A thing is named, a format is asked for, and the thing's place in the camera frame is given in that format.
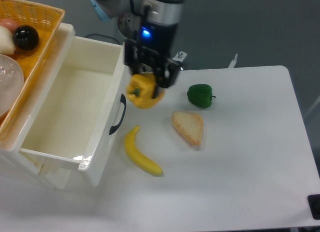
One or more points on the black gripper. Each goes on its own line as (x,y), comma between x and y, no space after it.
(158,26)

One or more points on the yellow bell pepper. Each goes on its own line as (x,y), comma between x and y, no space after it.
(141,88)

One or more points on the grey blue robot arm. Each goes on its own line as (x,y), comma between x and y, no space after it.
(107,9)

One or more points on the green bell pepper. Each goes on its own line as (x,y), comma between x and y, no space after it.
(200,95)

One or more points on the open white upper drawer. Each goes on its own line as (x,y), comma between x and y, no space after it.
(72,126)

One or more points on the white drawer cabinet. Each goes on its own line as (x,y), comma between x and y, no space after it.
(15,160)

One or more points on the triangular toast slice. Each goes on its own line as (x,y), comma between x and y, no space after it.
(189,125)

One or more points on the yellow banana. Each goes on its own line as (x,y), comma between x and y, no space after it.
(137,157)

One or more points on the orange woven basket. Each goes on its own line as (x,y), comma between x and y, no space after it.
(38,24)

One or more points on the black ball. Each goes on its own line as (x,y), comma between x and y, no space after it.
(26,37)

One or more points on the clear plastic ball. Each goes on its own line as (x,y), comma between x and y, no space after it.
(11,82)

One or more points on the white onion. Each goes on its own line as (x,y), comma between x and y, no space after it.
(7,46)

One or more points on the pink round fruit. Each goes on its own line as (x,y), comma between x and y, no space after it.
(9,24)

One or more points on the black block at table edge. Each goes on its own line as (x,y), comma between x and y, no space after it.
(314,204)

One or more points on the metal table clamp bracket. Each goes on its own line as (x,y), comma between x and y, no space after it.
(180,57)

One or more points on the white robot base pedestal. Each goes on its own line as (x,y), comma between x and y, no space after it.
(125,24)

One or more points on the black drawer handle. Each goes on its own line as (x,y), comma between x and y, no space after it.
(120,115)

